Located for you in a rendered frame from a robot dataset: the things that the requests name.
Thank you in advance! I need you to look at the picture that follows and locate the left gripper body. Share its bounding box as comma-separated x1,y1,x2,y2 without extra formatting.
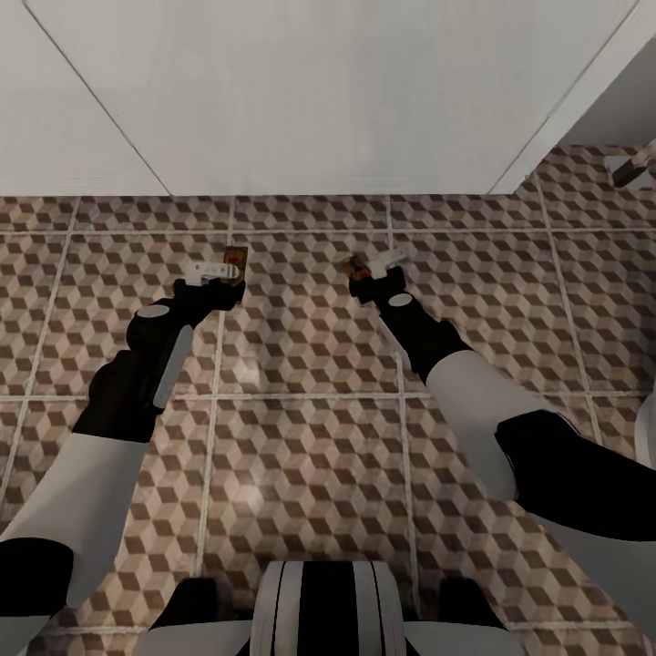
172,279,234,320

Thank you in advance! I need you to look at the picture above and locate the robot trunk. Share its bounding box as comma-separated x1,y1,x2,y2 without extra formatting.
250,560,406,656

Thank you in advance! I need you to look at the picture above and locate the mousetrap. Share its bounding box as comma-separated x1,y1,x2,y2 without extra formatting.
220,247,249,287
340,254,371,282

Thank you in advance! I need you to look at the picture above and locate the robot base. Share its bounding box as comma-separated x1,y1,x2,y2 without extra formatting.
130,579,526,656

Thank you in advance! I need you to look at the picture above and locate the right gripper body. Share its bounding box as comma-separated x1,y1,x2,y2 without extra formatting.
354,265,405,303

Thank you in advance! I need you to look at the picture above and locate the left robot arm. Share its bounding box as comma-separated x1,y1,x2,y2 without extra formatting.
0,260,246,656

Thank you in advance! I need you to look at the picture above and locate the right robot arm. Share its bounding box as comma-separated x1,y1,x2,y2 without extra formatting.
349,247,656,646

